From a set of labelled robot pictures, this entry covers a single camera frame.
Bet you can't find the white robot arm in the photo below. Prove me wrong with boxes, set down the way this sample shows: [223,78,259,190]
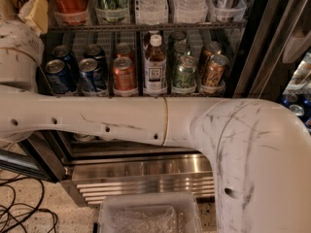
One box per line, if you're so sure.
[0,0,311,233]

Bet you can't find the red cola can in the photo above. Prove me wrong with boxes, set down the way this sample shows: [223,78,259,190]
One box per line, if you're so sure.
[54,0,88,25]

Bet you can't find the blue can back left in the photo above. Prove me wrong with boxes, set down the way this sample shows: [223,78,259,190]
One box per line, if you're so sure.
[52,45,79,82]

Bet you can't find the blue can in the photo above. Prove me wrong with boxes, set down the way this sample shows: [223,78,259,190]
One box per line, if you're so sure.
[84,44,109,78]
[79,58,108,95]
[52,45,79,82]
[45,59,77,95]

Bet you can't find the blue can front left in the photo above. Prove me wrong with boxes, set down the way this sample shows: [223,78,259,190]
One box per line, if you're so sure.
[45,59,77,95]

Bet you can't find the orange-red can back middle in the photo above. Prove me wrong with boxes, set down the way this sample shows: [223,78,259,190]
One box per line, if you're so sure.
[115,43,134,60]

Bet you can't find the orange-red can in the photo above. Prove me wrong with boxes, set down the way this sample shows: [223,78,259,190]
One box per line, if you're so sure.
[115,43,134,60]
[113,57,138,97]

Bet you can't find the orange-red can front middle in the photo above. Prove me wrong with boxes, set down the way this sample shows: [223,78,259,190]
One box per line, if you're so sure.
[113,57,138,97]

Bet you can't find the open left fridge door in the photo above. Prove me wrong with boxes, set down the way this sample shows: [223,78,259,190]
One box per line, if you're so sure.
[0,140,66,183]

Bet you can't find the green can behind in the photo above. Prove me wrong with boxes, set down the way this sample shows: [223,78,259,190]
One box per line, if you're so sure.
[173,42,191,65]

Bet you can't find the green can front middle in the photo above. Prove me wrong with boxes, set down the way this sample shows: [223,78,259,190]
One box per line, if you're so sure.
[172,55,196,94]

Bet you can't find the steel fridge base grille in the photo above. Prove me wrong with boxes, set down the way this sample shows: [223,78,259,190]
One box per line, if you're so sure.
[61,152,215,207]

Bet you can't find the copper can back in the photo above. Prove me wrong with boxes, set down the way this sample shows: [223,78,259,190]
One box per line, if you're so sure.
[198,41,222,74]

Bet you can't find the copper can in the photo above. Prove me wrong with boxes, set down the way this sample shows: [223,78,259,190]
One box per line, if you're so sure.
[198,41,222,74]
[201,54,228,93]

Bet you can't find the copper can front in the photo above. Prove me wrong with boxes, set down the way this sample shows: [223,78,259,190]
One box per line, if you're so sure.
[201,54,228,93]

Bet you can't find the silver can top shelf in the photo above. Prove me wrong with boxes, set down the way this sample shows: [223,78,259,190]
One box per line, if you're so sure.
[207,0,246,22]

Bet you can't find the right fridge glass door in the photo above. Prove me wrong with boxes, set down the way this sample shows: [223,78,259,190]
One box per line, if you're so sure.
[227,0,311,101]

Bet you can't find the blue pepsi can right fridge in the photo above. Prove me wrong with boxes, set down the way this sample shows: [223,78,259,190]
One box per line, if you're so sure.
[290,104,304,117]

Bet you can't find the clear water bottle left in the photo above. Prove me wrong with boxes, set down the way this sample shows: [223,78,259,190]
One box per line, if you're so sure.
[135,0,168,25]

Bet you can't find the clear water bottle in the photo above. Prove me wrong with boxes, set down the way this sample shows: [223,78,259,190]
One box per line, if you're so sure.
[172,0,208,23]
[135,0,168,25]

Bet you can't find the tea bottle white cap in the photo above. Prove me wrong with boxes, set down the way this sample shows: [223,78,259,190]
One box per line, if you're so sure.
[144,34,167,96]

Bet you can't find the clear water bottle right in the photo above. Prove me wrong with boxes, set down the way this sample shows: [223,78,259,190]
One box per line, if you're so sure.
[172,0,208,23]

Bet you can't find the clear plastic bin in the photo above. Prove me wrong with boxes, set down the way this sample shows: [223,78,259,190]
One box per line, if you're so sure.
[97,192,203,233]

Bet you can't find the top wire shelf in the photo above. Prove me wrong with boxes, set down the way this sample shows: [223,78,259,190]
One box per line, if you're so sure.
[48,19,247,33]

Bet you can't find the black cables on floor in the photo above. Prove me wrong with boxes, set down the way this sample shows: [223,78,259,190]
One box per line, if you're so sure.
[0,168,59,233]

